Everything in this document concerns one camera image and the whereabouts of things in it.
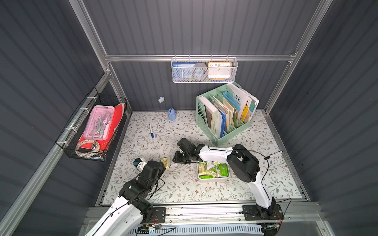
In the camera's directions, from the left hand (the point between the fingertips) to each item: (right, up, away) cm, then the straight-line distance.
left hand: (161, 164), depth 77 cm
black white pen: (+66, 0, +16) cm, 68 cm away
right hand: (+6, 0, +14) cm, 15 cm away
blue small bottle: (+1, +30, +32) cm, 44 cm away
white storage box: (+28, -6, +8) cm, 29 cm away
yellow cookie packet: (-1, -1, +14) cm, 14 cm away
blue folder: (+36, +22, +12) cm, 44 cm away
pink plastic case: (-30, +22, -5) cm, 38 cm away
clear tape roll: (-32, +14, -10) cm, 37 cm away
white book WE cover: (+48, +38, +17) cm, 63 cm away
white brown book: (+28, +28, +8) cm, 40 cm away
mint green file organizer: (+37, +38, +17) cm, 56 cm away
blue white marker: (-13, +15, +30) cm, 36 cm away
